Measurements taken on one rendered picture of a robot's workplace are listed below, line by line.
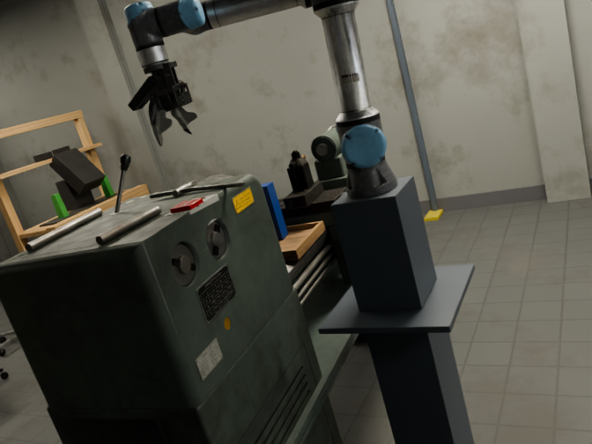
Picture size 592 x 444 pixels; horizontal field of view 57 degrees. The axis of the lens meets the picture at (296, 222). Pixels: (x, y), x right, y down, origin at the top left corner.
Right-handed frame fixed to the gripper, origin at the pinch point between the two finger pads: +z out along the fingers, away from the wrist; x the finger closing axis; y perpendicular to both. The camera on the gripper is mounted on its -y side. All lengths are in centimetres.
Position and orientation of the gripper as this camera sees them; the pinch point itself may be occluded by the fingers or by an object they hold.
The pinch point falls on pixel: (174, 140)
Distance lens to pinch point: 155.0
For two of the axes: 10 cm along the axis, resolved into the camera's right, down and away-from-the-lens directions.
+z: 2.7, 9.3, 2.6
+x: 3.6, -3.5, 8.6
